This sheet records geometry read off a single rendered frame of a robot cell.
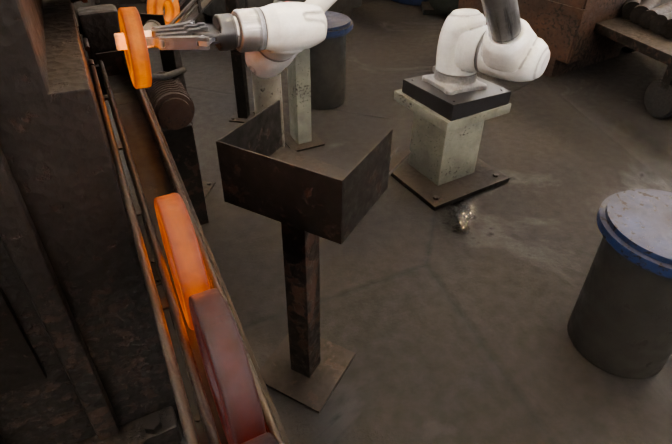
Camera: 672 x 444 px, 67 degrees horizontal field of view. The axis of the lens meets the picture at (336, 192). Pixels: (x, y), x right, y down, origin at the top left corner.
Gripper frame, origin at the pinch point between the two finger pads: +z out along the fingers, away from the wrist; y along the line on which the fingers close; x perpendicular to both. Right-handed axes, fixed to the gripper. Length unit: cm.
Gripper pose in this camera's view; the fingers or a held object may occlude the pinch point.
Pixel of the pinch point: (134, 40)
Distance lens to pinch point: 111.9
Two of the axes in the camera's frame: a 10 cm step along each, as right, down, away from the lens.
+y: -4.5, -5.3, 7.2
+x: 0.6, -8.2, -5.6
